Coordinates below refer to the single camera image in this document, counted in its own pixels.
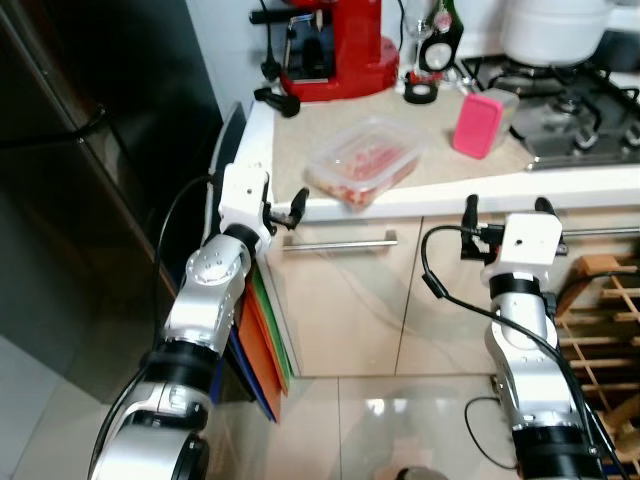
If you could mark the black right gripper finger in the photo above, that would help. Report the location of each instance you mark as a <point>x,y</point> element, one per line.
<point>471,212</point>
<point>545,206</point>

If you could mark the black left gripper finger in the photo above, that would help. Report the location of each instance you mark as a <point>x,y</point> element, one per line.
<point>267,190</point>
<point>298,205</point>

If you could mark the pink lidded container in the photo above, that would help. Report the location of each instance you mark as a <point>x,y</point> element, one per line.
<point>475,125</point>

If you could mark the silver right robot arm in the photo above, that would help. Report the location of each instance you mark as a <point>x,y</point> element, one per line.
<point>520,350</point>

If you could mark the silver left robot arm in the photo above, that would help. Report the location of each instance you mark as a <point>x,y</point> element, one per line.
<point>200,290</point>

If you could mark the tall dark fridge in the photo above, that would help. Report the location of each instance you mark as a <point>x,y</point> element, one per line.
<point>90,150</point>

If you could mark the wooden slatted rack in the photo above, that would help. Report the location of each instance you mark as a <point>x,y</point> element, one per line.
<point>590,265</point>

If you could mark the clear container with red food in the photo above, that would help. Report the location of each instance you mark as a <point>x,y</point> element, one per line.
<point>365,165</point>

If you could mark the steel gas hob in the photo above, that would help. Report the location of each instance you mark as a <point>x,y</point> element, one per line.
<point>570,125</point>

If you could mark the black portafilter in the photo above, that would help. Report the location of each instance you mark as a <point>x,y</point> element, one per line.
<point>280,100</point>

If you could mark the beige kitchen cabinet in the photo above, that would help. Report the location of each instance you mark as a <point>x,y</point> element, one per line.
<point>340,310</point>

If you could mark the black tape roll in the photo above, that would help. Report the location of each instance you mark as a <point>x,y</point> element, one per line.
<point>420,99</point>

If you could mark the green board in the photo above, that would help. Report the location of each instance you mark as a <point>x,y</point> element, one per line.
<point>281,350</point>

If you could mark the blue board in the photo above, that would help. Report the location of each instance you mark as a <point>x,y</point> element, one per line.
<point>235,365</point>

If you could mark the black and white kitchen timer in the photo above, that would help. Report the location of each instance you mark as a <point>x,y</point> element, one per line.
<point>440,50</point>

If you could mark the red coffee machine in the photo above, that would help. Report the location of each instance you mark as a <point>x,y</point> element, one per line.
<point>355,50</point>

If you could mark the white cooking pot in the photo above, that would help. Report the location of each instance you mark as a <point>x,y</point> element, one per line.
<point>555,30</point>

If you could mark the clear wine glass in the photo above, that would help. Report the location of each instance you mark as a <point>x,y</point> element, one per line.
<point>415,40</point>

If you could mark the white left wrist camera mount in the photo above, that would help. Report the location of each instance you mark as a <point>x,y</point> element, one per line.
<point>240,195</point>

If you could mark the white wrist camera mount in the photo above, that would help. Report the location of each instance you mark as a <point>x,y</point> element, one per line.
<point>240,195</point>
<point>525,245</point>

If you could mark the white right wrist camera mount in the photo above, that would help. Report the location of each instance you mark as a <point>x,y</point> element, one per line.
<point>525,245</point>

